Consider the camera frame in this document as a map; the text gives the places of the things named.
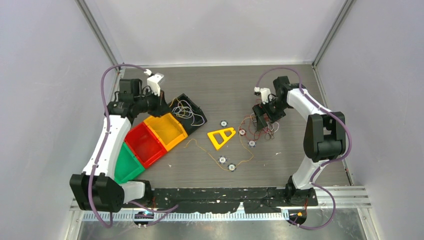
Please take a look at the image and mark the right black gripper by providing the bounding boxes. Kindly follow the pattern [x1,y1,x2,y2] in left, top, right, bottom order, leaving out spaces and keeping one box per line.
[253,97,291,131]

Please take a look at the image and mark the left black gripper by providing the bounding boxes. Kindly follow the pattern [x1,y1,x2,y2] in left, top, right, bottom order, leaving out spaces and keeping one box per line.
[134,88,172,118]

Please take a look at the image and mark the red wire bundle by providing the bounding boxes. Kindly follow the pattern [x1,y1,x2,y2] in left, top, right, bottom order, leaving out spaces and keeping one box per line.
[239,112,281,141]

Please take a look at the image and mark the white wire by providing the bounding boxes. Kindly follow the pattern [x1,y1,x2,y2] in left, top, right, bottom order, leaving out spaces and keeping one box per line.
[171,99,206,128]

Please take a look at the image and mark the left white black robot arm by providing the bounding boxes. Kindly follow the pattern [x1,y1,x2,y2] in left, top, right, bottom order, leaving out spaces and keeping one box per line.
[69,74,170,213]

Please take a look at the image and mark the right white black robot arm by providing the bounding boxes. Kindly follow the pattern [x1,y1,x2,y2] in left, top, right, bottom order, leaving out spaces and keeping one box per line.
[252,76,347,205]

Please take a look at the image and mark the dark chip middle right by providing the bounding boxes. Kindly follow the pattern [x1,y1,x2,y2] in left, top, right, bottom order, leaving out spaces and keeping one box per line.
[248,140,257,148]

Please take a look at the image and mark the dark chip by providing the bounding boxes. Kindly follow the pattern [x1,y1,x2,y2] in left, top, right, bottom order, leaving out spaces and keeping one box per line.
[248,140,257,148]
[220,120,228,128]
[218,156,227,165]

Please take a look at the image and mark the yellow plastic bin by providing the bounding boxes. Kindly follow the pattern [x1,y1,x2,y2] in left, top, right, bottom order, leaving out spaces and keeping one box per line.
[143,113,188,152]

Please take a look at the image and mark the black plastic bin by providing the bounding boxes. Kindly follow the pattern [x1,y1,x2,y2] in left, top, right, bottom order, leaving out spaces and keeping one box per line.
[168,93,208,135]

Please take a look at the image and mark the dark chip upper left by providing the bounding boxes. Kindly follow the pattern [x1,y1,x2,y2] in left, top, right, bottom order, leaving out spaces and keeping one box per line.
[220,120,228,128]

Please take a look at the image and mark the red plastic bin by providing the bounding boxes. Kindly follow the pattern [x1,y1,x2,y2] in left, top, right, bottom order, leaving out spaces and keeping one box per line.
[124,123,168,169]

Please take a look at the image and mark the dark chip lowest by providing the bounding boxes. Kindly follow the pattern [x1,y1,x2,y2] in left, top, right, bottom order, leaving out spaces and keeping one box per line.
[227,163,237,172]

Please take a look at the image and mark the dark chip lower left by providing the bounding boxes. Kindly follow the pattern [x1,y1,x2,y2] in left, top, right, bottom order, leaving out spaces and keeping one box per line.
[218,156,227,165]

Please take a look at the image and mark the green plastic bin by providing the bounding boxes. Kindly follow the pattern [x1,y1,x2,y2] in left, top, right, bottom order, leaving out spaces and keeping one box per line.
[114,142,145,184]

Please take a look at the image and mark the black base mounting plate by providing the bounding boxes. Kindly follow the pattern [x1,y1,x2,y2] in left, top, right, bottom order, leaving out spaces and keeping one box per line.
[134,186,318,214]

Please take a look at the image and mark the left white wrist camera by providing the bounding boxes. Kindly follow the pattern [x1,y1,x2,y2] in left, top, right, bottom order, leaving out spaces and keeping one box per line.
[144,69,164,97]

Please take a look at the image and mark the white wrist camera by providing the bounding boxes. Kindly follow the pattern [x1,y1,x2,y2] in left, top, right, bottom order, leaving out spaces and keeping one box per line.
[144,69,164,97]
[253,86,271,104]

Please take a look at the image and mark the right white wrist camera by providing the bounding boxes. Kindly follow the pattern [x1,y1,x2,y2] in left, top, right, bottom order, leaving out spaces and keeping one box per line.
[253,86,271,104]

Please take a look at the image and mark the yellow triangular plastic frame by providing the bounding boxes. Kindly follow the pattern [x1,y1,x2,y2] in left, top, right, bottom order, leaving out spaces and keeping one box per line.
[207,127,236,151]

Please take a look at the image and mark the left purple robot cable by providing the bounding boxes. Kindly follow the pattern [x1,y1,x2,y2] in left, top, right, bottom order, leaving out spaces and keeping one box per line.
[86,63,180,229]

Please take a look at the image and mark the slotted aluminium rail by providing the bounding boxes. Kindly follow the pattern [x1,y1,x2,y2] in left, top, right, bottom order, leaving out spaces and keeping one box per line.
[82,210,292,223]

